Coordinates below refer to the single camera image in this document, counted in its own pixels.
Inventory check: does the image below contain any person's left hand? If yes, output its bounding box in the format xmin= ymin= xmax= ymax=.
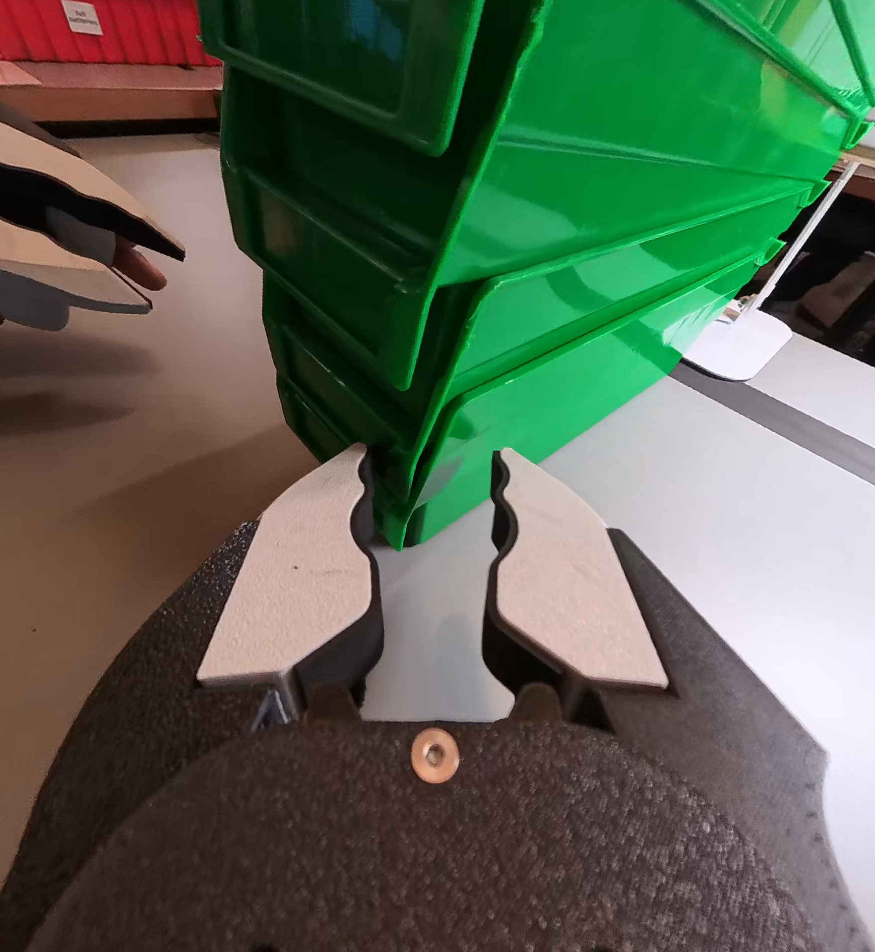
xmin=0 ymin=241 xmax=169 ymax=332

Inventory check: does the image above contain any grey tape strip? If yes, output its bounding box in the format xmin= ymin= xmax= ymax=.
xmin=668 ymin=364 xmax=875 ymax=507

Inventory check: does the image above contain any light grey desk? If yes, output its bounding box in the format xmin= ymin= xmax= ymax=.
xmin=0 ymin=134 xmax=875 ymax=952

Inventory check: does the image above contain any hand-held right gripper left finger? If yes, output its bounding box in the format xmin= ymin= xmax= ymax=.
xmin=195 ymin=442 xmax=386 ymax=689

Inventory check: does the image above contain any white display stand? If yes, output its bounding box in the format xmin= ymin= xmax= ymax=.
xmin=679 ymin=67 xmax=875 ymax=382

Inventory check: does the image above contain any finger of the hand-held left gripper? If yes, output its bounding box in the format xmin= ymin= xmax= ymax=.
xmin=0 ymin=189 xmax=154 ymax=332
xmin=0 ymin=108 xmax=187 ymax=263

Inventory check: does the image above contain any red ribbed storage tray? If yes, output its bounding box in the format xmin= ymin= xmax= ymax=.
xmin=0 ymin=0 xmax=223 ymax=68

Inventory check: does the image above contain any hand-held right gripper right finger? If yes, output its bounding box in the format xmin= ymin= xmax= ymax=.
xmin=482 ymin=448 xmax=671 ymax=691

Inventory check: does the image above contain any wooden-edged side table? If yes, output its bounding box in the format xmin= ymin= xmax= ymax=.
xmin=0 ymin=59 xmax=223 ymax=142

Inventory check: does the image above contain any green plastic bin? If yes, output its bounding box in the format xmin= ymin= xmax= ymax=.
xmin=277 ymin=286 xmax=754 ymax=553
xmin=198 ymin=0 xmax=875 ymax=287
xmin=262 ymin=241 xmax=787 ymax=492
xmin=222 ymin=156 xmax=833 ymax=391

